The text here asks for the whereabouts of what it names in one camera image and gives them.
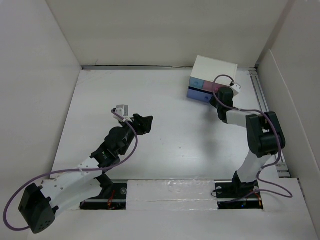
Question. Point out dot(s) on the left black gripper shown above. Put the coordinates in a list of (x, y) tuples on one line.
[(140, 124)]

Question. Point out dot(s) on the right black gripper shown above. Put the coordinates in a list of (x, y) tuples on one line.
[(213, 101)]

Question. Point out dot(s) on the pink drawer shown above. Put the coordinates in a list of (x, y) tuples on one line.
[(211, 87)]

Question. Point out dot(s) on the purple blue drawer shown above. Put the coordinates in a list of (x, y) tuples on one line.
[(199, 95)]

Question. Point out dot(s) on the white drawer cabinet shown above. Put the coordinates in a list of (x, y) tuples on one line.
[(207, 69)]

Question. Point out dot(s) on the light blue drawer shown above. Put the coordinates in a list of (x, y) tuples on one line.
[(196, 83)]

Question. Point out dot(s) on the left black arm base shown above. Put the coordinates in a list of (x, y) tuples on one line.
[(112, 195)]

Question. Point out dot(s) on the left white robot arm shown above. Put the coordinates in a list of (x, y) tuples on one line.
[(41, 205)]

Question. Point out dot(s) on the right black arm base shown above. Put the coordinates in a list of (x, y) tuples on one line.
[(236, 196)]

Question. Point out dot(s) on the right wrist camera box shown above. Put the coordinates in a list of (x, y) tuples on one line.
[(236, 88)]

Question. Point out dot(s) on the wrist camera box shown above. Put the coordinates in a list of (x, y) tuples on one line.
[(121, 113), (236, 88)]

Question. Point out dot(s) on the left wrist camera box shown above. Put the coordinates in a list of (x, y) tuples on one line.
[(121, 113)]

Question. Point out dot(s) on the back aluminium rail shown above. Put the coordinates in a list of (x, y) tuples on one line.
[(133, 67)]

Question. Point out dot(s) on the aluminium rail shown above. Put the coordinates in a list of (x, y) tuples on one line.
[(133, 67), (281, 166)]

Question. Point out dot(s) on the right aluminium rail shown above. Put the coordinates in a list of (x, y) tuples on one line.
[(281, 166)]

